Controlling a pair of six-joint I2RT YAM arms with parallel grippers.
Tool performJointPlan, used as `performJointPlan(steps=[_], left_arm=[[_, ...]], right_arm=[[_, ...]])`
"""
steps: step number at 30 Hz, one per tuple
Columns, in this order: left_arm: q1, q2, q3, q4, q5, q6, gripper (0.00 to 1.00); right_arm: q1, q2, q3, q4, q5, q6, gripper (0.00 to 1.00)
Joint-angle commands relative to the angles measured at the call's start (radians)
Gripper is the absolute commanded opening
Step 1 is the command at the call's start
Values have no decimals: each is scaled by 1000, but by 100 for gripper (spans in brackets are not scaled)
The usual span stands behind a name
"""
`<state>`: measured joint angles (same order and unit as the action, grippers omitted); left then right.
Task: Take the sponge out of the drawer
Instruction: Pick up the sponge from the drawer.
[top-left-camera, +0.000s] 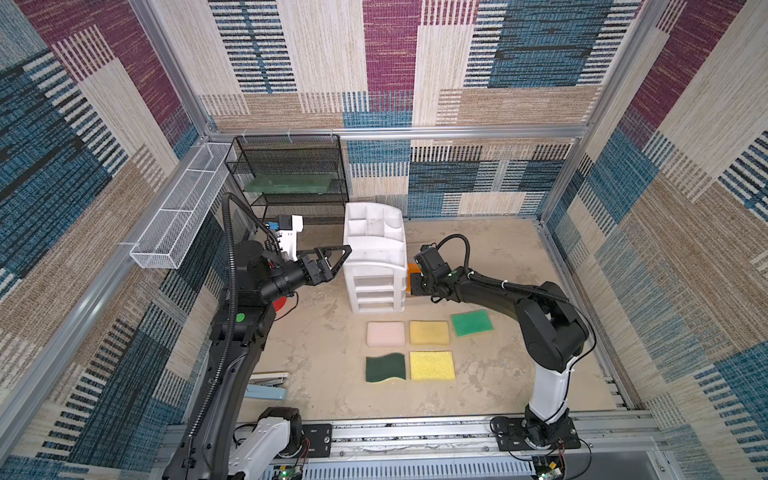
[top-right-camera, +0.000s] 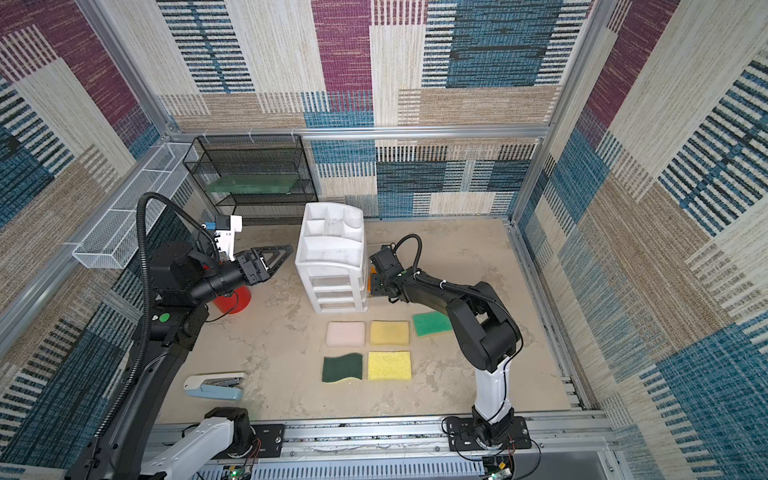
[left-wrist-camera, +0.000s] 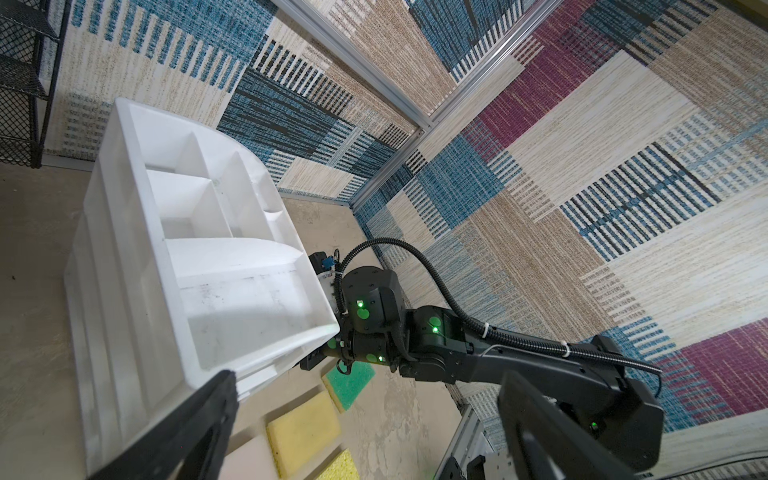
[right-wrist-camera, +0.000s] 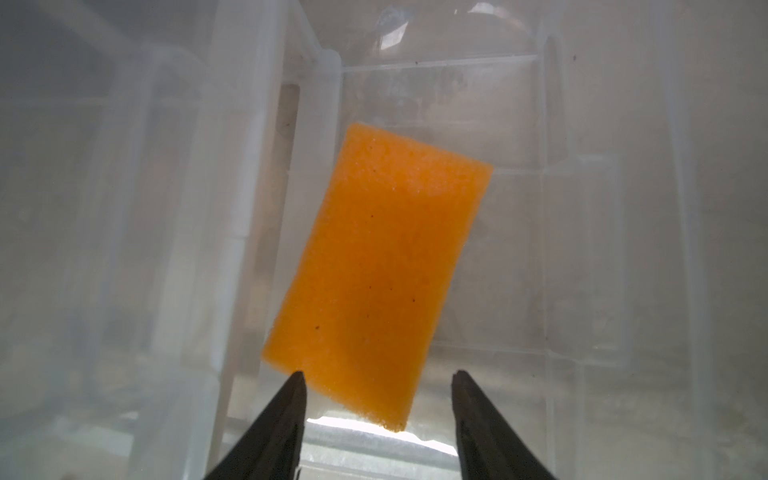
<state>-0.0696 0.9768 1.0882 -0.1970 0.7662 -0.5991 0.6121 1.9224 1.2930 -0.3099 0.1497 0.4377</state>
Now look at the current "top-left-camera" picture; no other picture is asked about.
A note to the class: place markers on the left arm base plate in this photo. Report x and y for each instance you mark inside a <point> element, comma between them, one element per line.
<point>316,440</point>

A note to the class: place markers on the light blue stapler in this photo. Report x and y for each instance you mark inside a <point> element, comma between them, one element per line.
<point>267,386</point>

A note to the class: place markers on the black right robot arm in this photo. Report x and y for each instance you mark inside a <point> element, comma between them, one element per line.
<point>554,333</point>

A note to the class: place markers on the aluminium front rail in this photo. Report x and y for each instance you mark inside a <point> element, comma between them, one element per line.
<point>615,445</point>

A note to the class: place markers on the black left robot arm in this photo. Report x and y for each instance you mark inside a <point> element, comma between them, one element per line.
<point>257,278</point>

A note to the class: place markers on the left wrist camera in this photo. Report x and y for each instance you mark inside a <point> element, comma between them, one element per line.
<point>286,229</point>

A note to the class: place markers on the pale yellow cellulose sponge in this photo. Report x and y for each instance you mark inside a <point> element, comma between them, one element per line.
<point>432,365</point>

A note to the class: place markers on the black wire mesh shelf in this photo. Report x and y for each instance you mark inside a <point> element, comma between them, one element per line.
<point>301,154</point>

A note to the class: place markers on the red pen cup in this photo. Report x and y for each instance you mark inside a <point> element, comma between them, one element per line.
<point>279,303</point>

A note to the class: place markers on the orange sponge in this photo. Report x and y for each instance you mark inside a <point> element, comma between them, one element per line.
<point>413,272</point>

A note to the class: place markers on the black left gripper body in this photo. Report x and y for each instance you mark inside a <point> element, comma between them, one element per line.
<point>313,279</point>

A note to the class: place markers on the pink sponge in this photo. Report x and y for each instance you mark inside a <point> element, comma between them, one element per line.
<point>385,334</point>

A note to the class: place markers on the green board on shelf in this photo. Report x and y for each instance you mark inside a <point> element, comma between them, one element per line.
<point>290,184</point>

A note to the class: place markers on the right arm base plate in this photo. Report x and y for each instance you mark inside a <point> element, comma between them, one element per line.
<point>514,434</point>

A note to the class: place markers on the dark green scouring sponge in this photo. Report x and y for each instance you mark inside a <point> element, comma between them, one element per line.
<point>383,368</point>

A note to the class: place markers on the white wire mesh basket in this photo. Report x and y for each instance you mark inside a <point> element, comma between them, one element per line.
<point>169,235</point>

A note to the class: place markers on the white plastic drawer organizer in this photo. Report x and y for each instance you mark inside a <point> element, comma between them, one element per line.
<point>376,270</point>

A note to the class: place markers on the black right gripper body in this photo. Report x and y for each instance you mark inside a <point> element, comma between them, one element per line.
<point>424,273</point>

